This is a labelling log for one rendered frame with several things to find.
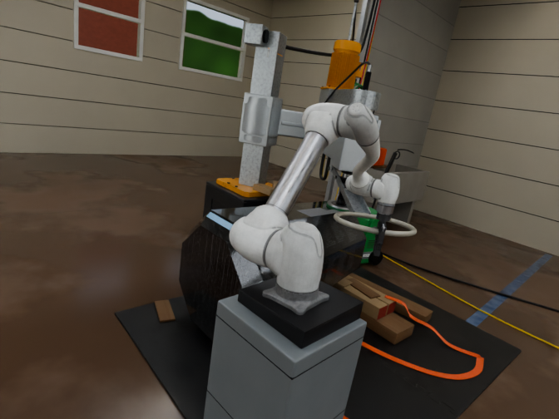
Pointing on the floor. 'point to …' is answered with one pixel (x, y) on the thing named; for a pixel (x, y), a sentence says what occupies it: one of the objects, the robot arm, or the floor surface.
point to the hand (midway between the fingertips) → (377, 248)
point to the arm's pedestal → (277, 369)
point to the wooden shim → (164, 311)
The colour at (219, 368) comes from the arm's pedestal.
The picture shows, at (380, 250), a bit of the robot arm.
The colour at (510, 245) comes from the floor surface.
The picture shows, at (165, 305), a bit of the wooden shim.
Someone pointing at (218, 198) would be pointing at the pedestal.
